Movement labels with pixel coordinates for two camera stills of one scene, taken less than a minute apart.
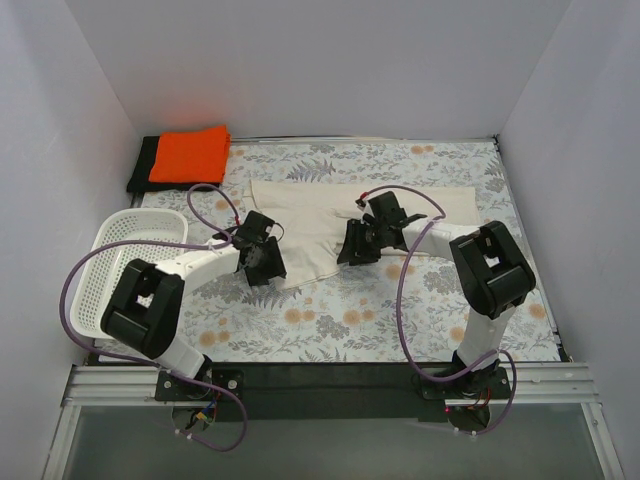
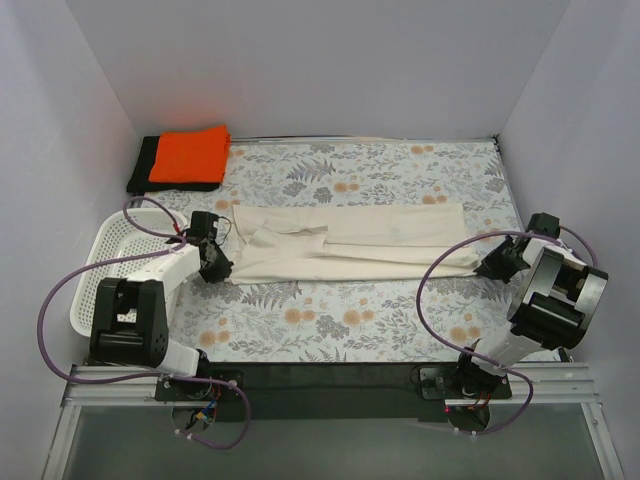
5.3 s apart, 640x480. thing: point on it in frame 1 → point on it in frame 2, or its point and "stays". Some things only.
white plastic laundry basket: (103, 266) stays
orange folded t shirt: (191, 156) stays
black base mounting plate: (333, 390) stays
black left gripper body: (270, 262) → (216, 263)
